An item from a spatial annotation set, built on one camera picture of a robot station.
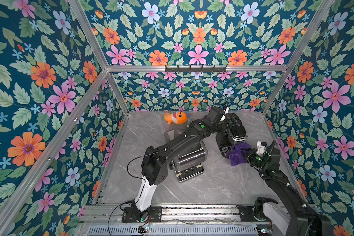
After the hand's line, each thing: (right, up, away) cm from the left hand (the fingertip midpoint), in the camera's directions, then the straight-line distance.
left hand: (231, 124), depth 78 cm
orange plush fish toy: (-31, +5, +26) cm, 41 cm away
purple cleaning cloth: (+2, -16, 0) cm, 16 cm away
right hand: (+8, -13, +5) cm, 16 cm away
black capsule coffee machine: (+5, -5, +7) cm, 10 cm away
